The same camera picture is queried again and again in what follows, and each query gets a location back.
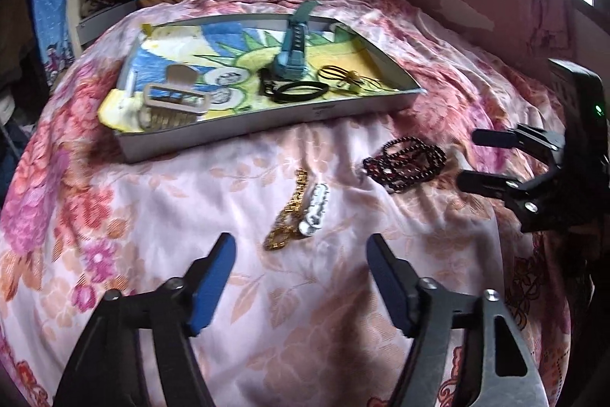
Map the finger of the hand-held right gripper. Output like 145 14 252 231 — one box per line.
456 170 550 211
472 124 566 153

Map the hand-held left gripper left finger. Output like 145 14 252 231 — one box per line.
52 233 237 407

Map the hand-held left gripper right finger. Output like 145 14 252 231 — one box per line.
365 233 550 407

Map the dark red bead bracelet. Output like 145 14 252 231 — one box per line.
361 137 449 194

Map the gold chain bracelet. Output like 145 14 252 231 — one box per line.
264 169 309 252

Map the white link bracelet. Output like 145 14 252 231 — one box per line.
297 182 332 239

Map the grey cardboard tray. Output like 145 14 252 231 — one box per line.
98 13 428 166

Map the beige hair claw clip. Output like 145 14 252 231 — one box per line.
140 64 211 132

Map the blue wrist watch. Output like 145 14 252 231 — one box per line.
271 1 321 82

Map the pink floral bedspread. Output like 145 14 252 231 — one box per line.
0 0 596 407

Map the white shelf unit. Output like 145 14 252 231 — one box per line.
64 0 140 46

